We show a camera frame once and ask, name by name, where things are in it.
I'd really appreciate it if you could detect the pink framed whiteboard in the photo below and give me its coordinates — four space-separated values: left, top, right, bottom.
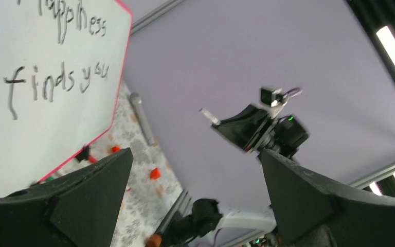
0 1 133 197

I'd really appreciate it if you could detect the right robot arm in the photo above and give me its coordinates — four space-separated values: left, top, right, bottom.
146 104 309 246

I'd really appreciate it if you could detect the floral patterned table mat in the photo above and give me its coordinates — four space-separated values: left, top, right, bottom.
37 80 188 247

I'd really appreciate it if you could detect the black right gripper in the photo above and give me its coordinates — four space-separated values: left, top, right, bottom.
211 104 280 152

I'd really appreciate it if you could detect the black whiteboard marker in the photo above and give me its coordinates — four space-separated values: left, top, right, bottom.
199 108 221 126

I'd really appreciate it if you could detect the small red block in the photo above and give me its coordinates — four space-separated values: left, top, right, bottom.
111 146 121 153

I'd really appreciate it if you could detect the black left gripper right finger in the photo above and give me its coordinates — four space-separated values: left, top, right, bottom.
260 150 395 246

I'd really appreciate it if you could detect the red triangular block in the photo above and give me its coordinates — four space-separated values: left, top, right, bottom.
150 168 161 180

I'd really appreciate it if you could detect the black whiteboard foot right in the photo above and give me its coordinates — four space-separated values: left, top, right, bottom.
75 146 91 163

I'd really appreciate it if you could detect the red whiteboard marker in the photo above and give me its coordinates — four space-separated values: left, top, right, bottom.
87 155 98 164

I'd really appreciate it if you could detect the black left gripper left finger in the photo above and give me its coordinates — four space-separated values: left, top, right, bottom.
0 148 133 246

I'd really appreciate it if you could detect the silver toy microphone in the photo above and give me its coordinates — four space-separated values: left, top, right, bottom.
129 93 156 146

